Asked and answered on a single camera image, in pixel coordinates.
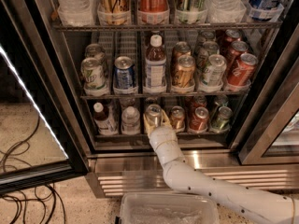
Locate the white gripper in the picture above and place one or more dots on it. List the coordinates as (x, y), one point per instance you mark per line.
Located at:
(162, 137)

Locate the silver redbull can front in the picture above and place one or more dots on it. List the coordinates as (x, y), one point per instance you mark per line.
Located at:
(154, 115)

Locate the silver redbull can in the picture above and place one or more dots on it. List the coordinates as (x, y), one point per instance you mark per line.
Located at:
(151, 101)
(154, 115)

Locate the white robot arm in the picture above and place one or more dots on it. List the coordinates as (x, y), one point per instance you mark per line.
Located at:
(256, 205)

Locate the gold can bottom shelf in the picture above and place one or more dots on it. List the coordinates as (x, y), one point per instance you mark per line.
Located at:
(177, 117)

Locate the silver redbull can behind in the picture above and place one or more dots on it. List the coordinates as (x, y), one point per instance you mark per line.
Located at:
(151, 101)

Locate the clear water bottle bottom shelf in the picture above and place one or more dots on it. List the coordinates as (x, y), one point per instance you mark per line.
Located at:
(130, 121)

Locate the red can bottom front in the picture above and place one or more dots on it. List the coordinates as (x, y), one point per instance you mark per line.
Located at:
(199, 119)

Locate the red can bottom behind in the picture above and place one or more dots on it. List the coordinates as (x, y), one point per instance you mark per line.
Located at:
(196, 101)

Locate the brown juice bottle bottom shelf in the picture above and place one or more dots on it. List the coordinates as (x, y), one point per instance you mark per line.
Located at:
(104, 119)

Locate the gold can middle front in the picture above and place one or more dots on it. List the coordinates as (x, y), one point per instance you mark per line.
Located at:
(183, 71)

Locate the blue pepsi can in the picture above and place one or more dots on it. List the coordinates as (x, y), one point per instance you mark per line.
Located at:
(124, 73)

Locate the stainless fridge base grille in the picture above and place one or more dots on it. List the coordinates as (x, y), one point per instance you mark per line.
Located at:
(114, 174)

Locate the brown tea bottle middle shelf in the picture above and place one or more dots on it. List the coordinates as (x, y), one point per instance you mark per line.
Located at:
(155, 63)

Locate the green can bottom front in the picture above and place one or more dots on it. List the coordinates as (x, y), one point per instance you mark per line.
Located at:
(221, 120)

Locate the green can bottom behind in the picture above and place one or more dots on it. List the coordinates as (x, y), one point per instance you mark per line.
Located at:
(219, 100)

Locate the green 7up can front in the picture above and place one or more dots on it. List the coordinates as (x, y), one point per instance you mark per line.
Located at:
(93, 74)

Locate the green 7up can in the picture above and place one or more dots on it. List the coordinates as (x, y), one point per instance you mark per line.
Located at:
(93, 74)
(95, 50)

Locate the gold can middle behind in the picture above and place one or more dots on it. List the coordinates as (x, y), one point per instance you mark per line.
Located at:
(181, 48)

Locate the white green can front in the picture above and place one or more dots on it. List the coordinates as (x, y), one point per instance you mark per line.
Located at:
(213, 70)

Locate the white green can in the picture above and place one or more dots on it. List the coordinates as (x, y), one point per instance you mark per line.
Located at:
(213, 70)
(204, 36)
(208, 48)

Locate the white green can middle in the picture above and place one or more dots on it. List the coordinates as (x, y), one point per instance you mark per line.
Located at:
(208, 48)

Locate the green 7up can behind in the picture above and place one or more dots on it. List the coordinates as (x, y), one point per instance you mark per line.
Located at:
(95, 50)

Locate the white green can back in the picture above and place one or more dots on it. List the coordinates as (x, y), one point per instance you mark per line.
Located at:
(204, 36)

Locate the red coke can front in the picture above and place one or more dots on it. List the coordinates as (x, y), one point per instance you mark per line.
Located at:
(242, 69)

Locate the red coke can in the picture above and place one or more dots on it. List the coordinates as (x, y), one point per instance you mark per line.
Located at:
(235, 49)
(228, 37)
(242, 69)

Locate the right fridge glass door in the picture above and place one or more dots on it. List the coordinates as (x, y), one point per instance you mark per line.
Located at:
(269, 138)

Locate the red coke can middle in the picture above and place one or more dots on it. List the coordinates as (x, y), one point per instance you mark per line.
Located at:
(235, 49)

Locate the open fridge glass door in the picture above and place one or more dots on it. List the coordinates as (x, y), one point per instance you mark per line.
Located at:
(41, 128)

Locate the red tall can top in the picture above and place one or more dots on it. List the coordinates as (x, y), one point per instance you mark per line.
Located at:
(153, 11)

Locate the red coke can back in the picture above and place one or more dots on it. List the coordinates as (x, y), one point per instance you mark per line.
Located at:
(228, 37)

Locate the green striped can top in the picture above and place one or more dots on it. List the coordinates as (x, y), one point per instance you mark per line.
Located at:
(190, 11)

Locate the gold tall can top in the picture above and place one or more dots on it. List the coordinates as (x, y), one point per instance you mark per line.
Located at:
(114, 12)

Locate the clear plastic bin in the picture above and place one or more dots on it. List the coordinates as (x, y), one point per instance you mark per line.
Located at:
(167, 208)

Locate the water bottle top right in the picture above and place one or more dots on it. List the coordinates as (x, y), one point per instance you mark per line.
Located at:
(225, 11)

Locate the water bottle top left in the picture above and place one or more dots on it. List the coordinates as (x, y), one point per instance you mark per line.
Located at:
(77, 13)

